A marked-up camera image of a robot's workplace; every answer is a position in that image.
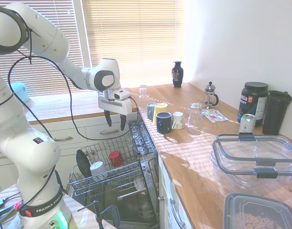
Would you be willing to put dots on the white window blind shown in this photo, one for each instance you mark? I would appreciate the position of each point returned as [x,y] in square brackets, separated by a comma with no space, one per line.
[64,21]

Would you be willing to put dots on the black plate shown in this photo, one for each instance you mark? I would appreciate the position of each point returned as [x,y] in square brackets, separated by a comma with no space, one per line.
[82,163]

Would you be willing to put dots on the white drink can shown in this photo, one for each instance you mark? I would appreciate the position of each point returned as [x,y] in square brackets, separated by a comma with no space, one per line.
[247,124]

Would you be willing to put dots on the grey blue mug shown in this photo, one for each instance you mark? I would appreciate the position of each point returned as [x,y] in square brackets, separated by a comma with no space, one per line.
[150,111]

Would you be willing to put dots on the white printed mug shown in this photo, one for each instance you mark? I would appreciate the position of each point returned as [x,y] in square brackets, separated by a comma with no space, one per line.
[178,121]

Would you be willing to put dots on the beige window blind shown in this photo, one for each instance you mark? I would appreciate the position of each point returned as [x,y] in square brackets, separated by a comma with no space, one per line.
[133,35]

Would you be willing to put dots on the glass French press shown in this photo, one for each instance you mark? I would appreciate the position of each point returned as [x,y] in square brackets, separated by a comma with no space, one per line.
[210,96]

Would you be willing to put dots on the red mug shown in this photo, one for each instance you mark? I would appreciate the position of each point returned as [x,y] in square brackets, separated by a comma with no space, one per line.
[115,159]

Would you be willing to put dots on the grey container with cereal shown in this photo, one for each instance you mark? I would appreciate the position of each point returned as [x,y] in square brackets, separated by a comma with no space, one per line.
[255,212]

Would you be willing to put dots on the black shaker bottle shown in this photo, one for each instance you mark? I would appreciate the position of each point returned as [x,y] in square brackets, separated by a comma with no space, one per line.
[275,112]

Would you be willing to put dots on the metal cabinet knob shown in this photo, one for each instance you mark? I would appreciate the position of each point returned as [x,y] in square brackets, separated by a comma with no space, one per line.
[160,198]

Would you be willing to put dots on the navy mug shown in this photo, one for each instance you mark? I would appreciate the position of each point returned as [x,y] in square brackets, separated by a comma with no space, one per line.
[163,124]

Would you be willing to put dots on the black clamp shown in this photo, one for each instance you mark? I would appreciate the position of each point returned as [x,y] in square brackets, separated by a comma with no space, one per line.
[112,213]

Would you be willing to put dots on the clear lidded food container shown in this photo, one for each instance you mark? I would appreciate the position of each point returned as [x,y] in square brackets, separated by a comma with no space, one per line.
[253,155]

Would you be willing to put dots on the stainless dishwasher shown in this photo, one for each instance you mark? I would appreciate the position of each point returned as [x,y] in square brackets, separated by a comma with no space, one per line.
[149,181]

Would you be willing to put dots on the teal box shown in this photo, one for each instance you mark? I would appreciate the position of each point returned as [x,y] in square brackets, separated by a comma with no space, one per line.
[20,91]

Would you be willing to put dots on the large clear glass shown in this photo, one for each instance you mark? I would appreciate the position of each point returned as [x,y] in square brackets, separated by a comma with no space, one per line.
[195,115]

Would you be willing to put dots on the small clear glass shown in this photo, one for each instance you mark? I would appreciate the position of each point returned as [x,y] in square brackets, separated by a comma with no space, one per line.
[143,91]

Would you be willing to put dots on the dark blue vase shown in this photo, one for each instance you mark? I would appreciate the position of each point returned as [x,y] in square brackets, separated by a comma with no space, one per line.
[178,75]

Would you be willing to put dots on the white bowl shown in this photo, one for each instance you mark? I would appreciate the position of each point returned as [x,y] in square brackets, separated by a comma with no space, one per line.
[138,183]

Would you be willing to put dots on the black protein powder tub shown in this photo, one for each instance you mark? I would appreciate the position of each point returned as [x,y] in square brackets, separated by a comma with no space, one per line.
[254,100]

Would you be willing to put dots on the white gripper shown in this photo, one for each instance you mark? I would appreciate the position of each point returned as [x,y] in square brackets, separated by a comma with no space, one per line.
[112,105]

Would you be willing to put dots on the paper packets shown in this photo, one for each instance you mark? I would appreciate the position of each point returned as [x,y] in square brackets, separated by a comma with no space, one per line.
[214,116]

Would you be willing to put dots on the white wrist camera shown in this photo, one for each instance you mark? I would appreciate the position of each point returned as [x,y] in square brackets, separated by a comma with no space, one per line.
[120,94]

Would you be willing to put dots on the red connector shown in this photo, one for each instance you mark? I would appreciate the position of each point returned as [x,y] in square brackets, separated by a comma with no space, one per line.
[17,205]

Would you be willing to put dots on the yellow mug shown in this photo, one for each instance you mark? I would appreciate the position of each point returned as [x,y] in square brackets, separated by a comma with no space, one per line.
[161,108]

